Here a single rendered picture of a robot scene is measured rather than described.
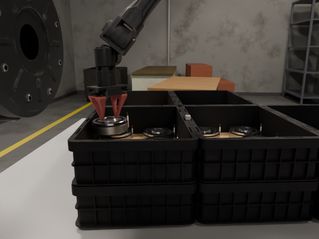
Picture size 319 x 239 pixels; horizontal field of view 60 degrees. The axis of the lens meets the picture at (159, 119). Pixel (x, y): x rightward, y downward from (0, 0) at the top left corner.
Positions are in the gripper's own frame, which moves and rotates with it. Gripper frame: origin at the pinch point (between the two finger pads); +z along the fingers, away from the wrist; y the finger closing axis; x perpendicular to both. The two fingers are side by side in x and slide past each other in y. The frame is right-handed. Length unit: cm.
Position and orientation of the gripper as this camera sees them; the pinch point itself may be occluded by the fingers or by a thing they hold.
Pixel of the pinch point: (109, 116)
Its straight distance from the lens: 83.0
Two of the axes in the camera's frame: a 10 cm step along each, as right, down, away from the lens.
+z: 0.3, 9.7, 2.2
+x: 6.5, 1.5, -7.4
